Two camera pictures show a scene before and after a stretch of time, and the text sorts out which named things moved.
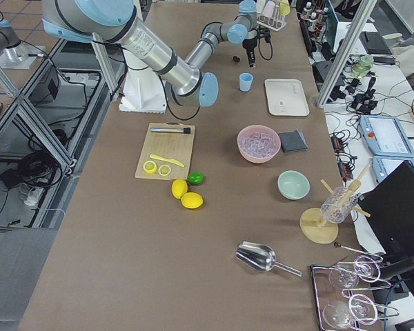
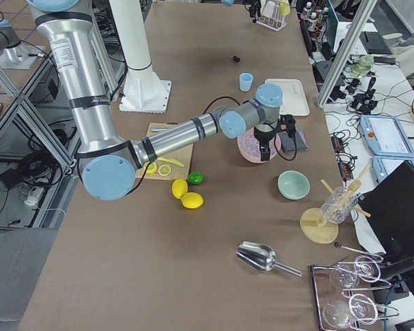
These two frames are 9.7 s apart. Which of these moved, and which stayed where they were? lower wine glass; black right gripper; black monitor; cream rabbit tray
Moved: black right gripper
Stayed: lower wine glass; black monitor; cream rabbit tray
